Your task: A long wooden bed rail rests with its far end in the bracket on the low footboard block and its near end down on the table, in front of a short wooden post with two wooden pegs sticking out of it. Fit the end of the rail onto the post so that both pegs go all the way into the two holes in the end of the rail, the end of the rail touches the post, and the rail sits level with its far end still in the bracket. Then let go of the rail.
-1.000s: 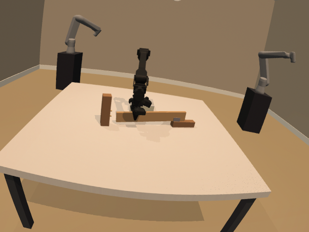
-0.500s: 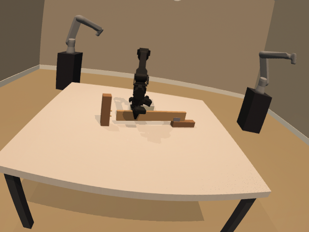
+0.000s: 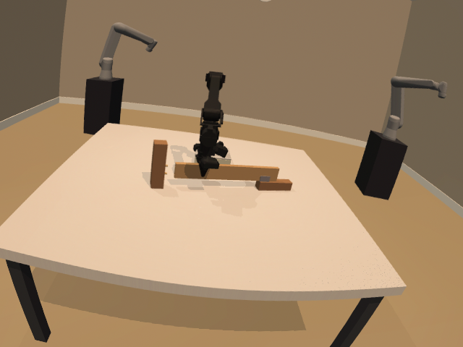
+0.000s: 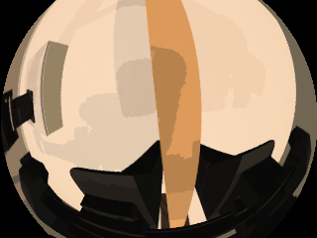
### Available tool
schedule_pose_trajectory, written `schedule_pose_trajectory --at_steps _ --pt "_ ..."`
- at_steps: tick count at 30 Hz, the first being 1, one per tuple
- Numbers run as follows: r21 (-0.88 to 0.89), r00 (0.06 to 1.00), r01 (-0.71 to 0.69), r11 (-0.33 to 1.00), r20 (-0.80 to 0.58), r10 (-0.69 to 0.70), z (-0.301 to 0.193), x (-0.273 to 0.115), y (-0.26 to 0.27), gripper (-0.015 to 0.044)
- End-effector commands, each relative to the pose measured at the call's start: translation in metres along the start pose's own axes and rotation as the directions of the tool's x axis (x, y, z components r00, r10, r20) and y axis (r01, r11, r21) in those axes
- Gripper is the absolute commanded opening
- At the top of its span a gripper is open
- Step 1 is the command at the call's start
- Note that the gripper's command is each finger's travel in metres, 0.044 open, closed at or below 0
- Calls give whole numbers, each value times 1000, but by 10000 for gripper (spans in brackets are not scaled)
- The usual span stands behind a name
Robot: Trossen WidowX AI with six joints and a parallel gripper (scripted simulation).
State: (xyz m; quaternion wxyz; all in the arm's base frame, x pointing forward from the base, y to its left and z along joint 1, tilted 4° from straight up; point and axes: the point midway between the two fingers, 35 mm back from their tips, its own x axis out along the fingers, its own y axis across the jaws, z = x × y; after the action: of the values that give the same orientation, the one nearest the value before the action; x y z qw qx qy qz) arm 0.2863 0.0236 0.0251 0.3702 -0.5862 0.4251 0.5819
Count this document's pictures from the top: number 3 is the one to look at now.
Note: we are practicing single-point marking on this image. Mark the long wooden bed rail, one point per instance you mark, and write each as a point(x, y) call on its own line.
point(225, 172)

